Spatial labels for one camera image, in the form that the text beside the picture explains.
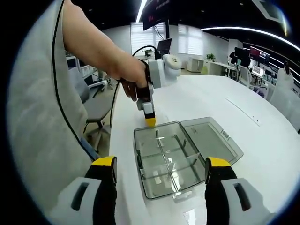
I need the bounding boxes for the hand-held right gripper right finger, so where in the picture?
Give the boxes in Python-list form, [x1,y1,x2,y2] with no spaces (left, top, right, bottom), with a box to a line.
[204,156,277,225]

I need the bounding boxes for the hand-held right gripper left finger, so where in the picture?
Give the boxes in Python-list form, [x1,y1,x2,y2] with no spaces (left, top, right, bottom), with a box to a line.
[48,156,118,225]

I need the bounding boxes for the clear plastic divider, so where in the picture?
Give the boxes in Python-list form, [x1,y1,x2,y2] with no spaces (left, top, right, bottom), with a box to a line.
[174,152,201,170]
[140,161,176,181]
[182,209,206,225]

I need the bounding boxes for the grey transparent guide fixture box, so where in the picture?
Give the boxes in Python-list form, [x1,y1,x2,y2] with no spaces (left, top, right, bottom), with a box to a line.
[133,116,244,200]

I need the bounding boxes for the person's left hand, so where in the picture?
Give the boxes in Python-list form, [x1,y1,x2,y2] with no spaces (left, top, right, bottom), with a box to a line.
[117,58,150,103]

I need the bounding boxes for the black computer monitor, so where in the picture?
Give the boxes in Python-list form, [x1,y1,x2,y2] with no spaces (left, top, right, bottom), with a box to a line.
[157,38,173,56]

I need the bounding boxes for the white cabinet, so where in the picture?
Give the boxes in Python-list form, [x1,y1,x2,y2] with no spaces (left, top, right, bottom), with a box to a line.
[187,58,204,73]

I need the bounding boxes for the person's blue jeans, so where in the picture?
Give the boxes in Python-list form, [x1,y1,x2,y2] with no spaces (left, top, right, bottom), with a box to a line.
[81,137,100,162]

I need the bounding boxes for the white office chair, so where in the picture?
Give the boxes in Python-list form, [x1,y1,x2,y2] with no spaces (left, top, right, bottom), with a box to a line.
[89,78,113,97]

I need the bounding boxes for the grey office chair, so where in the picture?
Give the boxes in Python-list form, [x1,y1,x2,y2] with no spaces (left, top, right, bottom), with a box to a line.
[67,67,113,146]

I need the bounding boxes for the hanging black screen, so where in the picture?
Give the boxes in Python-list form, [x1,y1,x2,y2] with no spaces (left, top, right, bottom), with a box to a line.
[142,0,170,31]

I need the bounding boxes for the ceiling light strip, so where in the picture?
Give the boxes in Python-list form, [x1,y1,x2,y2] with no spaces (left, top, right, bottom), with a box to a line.
[201,25,300,50]
[135,0,148,23]

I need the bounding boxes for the square ceiling panel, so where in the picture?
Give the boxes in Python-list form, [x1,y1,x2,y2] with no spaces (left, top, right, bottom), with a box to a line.
[252,0,285,22]

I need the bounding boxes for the black cable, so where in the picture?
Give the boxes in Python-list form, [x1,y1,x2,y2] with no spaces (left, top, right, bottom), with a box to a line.
[52,0,99,161]
[109,45,162,128]

